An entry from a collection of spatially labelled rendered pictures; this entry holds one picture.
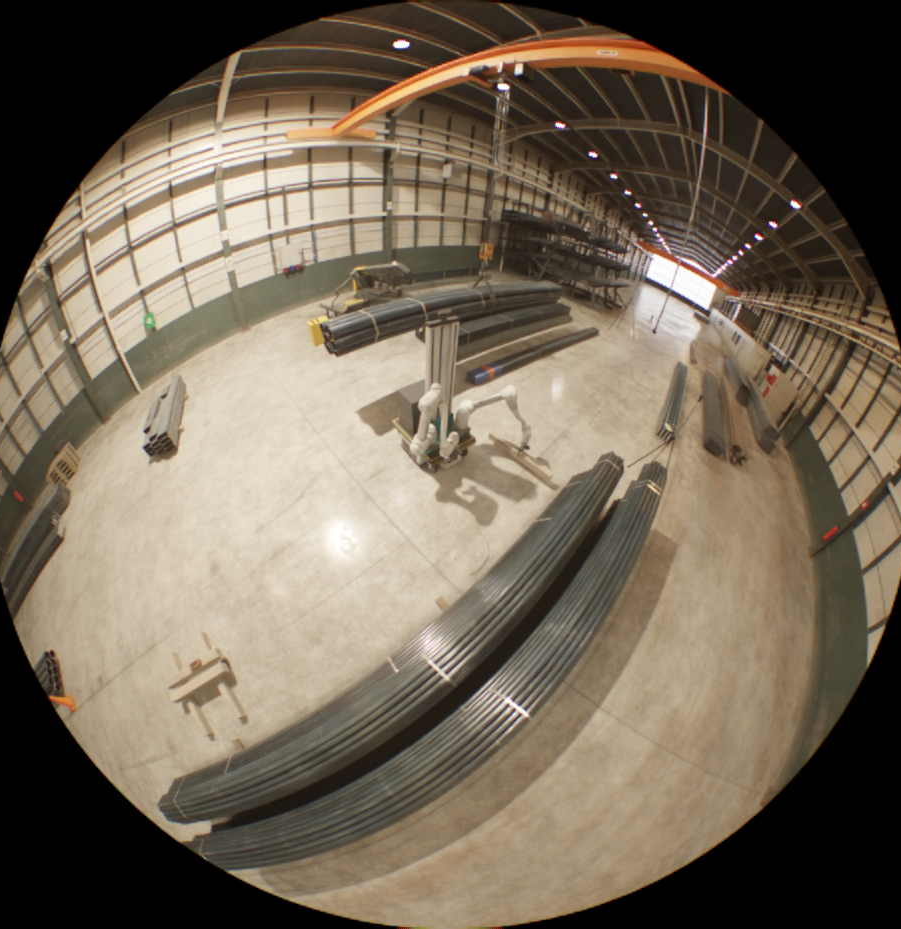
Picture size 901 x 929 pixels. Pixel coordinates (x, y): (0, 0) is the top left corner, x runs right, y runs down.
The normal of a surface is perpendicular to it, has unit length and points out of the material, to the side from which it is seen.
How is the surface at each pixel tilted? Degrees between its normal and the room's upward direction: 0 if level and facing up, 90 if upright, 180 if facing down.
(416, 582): 0
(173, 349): 90
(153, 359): 90
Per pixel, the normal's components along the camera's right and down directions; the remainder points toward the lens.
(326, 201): 0.70, 0.58
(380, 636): 0.06, -0.64
